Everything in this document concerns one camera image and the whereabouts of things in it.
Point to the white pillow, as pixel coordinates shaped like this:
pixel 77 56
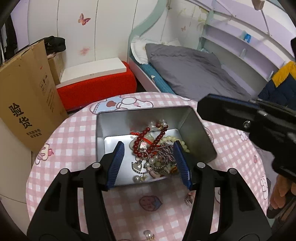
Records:
pixel 138 47

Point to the black bag on boxes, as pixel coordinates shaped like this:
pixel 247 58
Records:
pixel 54 45

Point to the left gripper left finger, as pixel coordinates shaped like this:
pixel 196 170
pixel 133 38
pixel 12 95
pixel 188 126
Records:
pixel 57 216

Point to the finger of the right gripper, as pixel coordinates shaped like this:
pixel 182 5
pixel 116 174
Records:
pixel 230 100
pixel 230 115

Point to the pink checkered tablecloth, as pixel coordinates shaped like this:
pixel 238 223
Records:
pixel 160 206

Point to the small pearl earring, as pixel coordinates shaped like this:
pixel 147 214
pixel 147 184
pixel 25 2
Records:
pixel 149 235

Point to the teal bed sheet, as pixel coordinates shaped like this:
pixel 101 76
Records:
pixel 160 83

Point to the hanging clothes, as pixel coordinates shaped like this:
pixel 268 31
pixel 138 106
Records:
pixel 9 44

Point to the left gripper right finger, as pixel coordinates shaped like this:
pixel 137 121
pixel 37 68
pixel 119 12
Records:
pixel 241 216

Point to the purple wall shelves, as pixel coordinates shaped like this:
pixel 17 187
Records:
pixel 251 45

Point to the mint green bunk bed frame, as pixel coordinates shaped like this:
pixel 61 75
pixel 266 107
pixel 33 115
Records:
pixel 185 21

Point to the person's right hand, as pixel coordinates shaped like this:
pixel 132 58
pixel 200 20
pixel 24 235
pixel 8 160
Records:
pixel 281 188

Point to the large brown cardboard box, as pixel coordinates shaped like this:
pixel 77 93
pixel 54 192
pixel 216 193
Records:
pixel 30 104

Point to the yellow navy jacket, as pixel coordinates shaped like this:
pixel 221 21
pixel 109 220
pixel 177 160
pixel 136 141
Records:
pixel 281 88

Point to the small brown cardboard box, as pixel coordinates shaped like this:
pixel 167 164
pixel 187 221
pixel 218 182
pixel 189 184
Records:
pixel 56 64

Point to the grey bed blanket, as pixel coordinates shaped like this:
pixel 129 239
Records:
pixel 193 74

